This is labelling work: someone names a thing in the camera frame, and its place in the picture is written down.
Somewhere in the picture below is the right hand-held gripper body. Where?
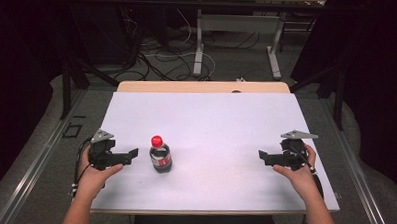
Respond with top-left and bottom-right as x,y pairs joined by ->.
279,129 -> 320,172

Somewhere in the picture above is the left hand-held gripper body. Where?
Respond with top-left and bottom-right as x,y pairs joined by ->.
87,128 -> 120,172

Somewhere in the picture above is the red bottle cap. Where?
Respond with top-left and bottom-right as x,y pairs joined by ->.
150,134 -> 165,149

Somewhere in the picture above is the dark soda bottle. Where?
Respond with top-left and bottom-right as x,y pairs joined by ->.
147,141 -> 173,175

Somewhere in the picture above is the person's left hand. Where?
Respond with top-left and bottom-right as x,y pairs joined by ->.
74,146 -> 125,203

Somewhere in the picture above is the person's right hand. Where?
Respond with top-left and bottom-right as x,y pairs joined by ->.
271,143 -> 321,204

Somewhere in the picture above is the white table board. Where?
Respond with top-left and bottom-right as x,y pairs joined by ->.
91,86 -> 344,220

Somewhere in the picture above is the black metal stand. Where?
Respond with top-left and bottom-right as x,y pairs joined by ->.
287,59 -> 348,132
59,56 -> 121,122

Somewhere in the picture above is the wooden table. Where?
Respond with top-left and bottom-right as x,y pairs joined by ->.
91,75 -> 345,222

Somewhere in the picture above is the dark curtain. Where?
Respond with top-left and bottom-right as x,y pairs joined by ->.
0,0 -> 69,205
285,0 -> 397,197

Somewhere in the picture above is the desk with white legs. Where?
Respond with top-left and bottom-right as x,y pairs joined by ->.
173,0 -> 328,82

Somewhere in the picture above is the black horizontal metal bar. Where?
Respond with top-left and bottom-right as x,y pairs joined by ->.
43,0 -> 324,12

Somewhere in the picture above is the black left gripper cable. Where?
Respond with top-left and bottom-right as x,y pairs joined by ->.
70,137 -> 98,199

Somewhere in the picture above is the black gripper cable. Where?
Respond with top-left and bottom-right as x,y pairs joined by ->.
70,137 -> 98,199
283,143 -> 327,200

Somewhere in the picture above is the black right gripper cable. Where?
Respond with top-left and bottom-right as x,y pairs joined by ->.
283,143 -> 327,200

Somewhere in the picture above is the aluminium floor rail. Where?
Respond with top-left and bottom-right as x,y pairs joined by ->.
0,86 -> 89,224
311,95 -> 397,224

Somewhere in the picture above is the bundle of black floor cables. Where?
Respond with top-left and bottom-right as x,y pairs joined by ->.
116,7 -> 262,86

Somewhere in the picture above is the white floor cable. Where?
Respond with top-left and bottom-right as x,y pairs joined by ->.
143,6 -> 219,81

